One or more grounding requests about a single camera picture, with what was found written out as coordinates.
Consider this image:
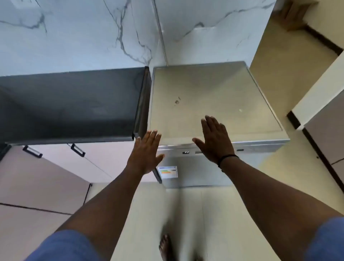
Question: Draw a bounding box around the black cabinet handle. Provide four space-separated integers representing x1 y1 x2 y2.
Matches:
22 145 43 159
70 143 86 158

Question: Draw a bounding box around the person's left forearm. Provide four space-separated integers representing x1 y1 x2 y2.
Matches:
55 166 152 261

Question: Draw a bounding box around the energy label sticker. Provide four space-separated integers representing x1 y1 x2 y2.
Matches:
158 166 178 179

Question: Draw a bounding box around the brown cardboard box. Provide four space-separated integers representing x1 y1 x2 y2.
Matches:
279 0 320 32

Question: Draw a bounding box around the person's right forearm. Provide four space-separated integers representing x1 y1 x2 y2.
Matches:
219 156 344 261

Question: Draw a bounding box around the person's blue shirt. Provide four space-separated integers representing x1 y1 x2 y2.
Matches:
25 216 344 261

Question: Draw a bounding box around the person's left foot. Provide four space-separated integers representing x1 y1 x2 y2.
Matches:
158 234 176 261

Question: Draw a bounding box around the pink base cabinet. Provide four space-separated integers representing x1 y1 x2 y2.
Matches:
0 142 162 261

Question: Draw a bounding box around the silver dishwasher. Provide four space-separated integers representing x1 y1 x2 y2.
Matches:
147 61 291 189

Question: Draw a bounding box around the black wristband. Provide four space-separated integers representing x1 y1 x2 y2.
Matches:
217 154 240 172

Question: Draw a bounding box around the person's right hand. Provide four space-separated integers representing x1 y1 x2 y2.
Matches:
192 115 237 165

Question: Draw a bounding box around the person's left hand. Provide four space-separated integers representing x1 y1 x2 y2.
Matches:
126 130 165 176

